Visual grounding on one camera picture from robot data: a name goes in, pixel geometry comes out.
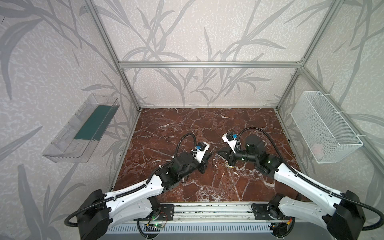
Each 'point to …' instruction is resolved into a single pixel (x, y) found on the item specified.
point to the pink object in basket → (317, 148)
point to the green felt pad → (97, 122)
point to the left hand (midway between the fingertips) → (213, 151)
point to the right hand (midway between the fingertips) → (218, 147)
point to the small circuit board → (155, 227)
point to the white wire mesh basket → (328, 136)
